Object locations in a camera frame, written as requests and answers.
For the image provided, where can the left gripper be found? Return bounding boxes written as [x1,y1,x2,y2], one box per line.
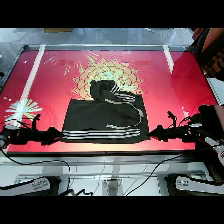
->
[40,126,64,146]

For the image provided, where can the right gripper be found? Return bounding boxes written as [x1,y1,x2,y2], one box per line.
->
[148,124,175,143]

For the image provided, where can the heap of clothes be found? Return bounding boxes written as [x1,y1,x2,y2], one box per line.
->
[190,27,224,82]

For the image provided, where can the black white-striped garment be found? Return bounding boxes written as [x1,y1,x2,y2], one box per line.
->
[61,79,151,145]

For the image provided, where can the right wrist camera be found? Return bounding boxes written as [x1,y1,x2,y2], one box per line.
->
[166,110,178,129]

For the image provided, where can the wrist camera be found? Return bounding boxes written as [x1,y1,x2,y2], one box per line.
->
[30,113,43,130]
[166,110,178,129]

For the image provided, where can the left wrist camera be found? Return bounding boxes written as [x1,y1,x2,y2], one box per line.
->
[30,113,43,130]

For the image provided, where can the black cable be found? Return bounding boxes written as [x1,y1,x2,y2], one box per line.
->
[125,153,198,197]
[0,146,73,195]

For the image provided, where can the silver frame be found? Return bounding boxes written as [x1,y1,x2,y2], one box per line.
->
[0,151,224,197]

